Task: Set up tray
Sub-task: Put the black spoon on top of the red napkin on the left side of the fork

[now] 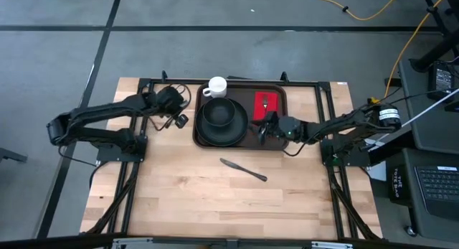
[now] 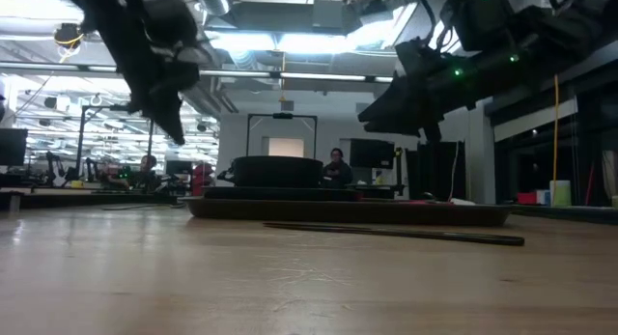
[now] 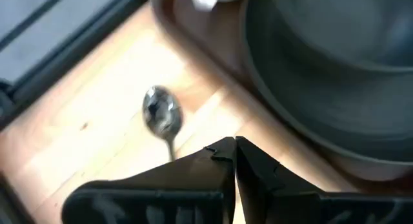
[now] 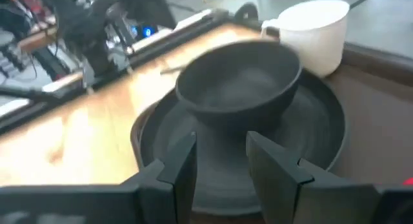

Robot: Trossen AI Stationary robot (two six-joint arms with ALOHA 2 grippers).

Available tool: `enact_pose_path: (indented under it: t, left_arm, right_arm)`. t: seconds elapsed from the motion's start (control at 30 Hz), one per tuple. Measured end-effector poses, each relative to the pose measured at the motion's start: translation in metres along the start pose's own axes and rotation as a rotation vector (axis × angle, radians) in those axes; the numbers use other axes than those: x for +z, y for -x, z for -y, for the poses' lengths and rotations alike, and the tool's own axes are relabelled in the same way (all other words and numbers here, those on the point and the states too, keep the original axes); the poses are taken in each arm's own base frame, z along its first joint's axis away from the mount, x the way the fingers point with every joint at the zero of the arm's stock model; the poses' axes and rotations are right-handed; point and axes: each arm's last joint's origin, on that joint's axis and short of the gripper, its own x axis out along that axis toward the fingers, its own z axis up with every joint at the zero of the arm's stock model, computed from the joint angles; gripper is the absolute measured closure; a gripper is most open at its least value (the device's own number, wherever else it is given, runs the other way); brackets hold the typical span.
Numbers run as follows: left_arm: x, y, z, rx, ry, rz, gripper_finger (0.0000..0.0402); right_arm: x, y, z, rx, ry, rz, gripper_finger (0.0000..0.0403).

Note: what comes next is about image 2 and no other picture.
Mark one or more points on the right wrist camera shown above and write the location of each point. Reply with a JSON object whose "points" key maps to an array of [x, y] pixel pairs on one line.
{"points": [[478, 21]]}

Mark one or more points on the black curtain panels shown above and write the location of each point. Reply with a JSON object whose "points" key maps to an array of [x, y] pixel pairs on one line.
{"points": [[449, 171]]}

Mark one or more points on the white napkin tag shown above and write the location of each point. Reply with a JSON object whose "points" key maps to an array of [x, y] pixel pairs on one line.
{"points": [[463, 202]]}

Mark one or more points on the blue and white box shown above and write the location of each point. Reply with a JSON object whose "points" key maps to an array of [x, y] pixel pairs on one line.
{"points": [[543, 198]]}

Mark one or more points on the black background robot arm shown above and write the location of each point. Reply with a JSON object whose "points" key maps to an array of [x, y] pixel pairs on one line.
{"points": [[226, 173]]}

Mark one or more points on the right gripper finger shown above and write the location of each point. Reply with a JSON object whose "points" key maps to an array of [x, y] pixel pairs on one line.
{"points": [[405, 128], [393, 108]]}

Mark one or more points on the yellow pole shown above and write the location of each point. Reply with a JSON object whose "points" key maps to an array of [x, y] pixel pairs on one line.
{"points": [[556, 132]]}

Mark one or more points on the brown plastic tray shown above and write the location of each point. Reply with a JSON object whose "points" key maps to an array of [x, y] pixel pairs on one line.
{"points": [[338, 213]]}

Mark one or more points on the black bowl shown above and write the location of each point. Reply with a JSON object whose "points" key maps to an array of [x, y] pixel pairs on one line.
{"points": [[277, 172]]}

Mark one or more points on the metal spoon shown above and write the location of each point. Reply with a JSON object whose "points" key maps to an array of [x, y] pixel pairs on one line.
{"points": [[145, 206]]}

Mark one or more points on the red box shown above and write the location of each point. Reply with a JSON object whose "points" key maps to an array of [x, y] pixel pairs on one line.
{"points": [[526, 198]]}

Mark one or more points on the black metal gantry frame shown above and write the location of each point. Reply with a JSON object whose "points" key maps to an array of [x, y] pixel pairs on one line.
{"points": [[282, 116], [79, 142]]}

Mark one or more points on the red chair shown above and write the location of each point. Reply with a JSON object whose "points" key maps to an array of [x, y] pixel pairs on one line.
{"points": [[202, 175]]}

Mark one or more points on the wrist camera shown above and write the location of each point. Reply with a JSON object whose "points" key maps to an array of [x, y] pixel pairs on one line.
{"points": [[174, 21], [478, 21]]}

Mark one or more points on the person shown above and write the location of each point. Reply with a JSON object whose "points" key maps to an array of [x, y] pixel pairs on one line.
{"points": [[147, 173], [338, 173]]}

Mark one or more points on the long LED light bar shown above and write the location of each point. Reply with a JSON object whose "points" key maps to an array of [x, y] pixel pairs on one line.
{"points": [[318, 76]]}

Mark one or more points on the small black monitor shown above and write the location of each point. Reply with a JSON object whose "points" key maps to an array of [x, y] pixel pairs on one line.
{"points": [[178, 167]]}

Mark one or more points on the black metal table frame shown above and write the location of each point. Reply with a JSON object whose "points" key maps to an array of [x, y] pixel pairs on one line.
{"points": [[555, 213]]}

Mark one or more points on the black desk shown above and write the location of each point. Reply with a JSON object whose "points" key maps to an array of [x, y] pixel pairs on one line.
{"points": [[381, 189]]}

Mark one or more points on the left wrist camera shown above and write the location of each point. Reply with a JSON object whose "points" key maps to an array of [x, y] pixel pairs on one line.
{"points": [[174, 21]]}

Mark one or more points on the pale bucket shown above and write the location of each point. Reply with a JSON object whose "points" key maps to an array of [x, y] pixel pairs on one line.
{"points": [[560, 194]]}

